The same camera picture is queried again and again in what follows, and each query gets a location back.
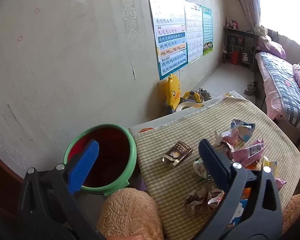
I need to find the small pink wrapper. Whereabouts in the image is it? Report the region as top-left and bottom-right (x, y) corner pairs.
(275, 177), (287, 190)

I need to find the dark metal shelf rack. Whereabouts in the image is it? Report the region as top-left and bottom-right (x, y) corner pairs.
(223, 26), (259, 72)

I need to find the grey sneaker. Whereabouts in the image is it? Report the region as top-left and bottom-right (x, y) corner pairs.
(197, 88), (212, 102)

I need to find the cream cloth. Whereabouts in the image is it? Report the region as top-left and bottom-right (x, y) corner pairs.
(254, 24), (269, 40)

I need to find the blue white snack wrapper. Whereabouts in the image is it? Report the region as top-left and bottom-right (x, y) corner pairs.
(230, 119), (256, 143)

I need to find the brown snack wrapper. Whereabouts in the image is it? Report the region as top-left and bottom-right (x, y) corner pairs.
(162, 141), (193, 167)

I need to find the small white wrapper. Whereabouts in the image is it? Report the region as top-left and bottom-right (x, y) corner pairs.
(192, 157), (215, 180)

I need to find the small red white box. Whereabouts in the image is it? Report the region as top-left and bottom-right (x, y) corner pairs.
(226, 17), (240, 29)

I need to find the blue cloud print packet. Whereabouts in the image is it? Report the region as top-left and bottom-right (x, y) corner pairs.
(229, 199), (249, 227)

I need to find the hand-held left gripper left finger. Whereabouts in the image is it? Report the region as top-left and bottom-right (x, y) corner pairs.
(15, 139), (105, 240)

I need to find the yellow duck potty seat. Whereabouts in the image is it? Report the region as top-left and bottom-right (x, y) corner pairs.
(165, 73), (205, 115)

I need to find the pink white wrapper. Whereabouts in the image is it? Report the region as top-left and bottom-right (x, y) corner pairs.
(213, 130), (240, 160)

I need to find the green striped tablecloth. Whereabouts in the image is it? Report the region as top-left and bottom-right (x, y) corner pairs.
(132, 96), (300, 240)

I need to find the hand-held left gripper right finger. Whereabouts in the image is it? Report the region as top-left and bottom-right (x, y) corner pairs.
(198, 139), (283, 240)

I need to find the green chart wall poster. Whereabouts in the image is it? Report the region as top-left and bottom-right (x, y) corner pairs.
(201, 6), (214, 56)

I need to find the yellow snack packet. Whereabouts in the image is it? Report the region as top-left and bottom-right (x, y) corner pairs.
(262, 156), (279, 178)

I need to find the white chart wall poster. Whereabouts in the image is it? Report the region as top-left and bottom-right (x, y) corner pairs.
(184, 1), (204, 64)

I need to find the pink foil snack wrapper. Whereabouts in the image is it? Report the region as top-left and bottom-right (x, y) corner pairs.
(231, 138), (267, 167)

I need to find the green-rimmed red waste bin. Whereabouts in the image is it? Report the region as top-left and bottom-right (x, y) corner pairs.
(63, 124), (138, 197)

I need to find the patterned curtain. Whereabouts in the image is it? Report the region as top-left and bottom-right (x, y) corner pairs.
(231, 0), (262, 28)

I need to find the blue letter wall poster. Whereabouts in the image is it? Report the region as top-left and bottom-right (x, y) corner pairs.
(147, 0), (189, 81)

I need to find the brown paper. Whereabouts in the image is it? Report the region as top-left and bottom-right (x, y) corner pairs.
(184, 187), (225, 215)

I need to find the bed with plaid quilt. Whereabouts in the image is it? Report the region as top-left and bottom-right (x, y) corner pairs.
(259, 51), (300, 138)

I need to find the grey shoe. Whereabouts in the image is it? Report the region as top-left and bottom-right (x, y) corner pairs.
(244, 79), (257, 96)

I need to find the pink bed sheet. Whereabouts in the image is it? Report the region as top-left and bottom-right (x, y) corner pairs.
(255, 52), (284, 120)

